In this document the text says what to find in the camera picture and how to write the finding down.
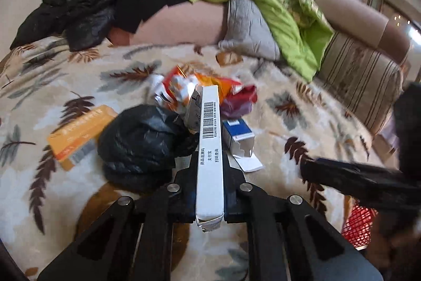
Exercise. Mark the black puffer jacket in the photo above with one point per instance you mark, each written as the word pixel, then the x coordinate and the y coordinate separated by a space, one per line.
pixel 83 23

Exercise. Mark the red plastic basket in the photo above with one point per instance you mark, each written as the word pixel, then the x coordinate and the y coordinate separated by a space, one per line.
pixel 357 224

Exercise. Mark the long white box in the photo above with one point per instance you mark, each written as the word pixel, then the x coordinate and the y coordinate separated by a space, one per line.
pixel 209 188

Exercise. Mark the orange white snack bag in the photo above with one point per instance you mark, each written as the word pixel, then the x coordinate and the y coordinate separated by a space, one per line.
pixel 176 89

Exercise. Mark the striped sofa cushion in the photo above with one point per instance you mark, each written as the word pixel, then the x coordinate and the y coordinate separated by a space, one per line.
pixel 365 81

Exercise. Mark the dark red wrapper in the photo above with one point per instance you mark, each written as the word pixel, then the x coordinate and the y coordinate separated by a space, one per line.
pixel 239 103

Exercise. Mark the black plastic bag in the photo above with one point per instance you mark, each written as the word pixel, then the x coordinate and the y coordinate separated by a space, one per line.
pixel 139 147

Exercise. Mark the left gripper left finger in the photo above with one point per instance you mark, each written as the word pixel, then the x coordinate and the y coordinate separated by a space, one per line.
pixel 132 239

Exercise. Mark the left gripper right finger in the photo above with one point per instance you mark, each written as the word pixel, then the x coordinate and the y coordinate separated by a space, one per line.
pixel 287 238

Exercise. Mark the blue white small box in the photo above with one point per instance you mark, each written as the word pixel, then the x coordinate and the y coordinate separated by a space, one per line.
pixel 240 140

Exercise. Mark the grey quilted pillow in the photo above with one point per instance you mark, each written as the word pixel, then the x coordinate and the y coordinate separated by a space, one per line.
pixel 248 33

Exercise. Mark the leaf pattern blanket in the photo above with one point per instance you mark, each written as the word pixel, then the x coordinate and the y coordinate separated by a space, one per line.
pixel 45 86

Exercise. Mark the orange box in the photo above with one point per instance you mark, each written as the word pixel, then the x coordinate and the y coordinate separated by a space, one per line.
pixel 75 140

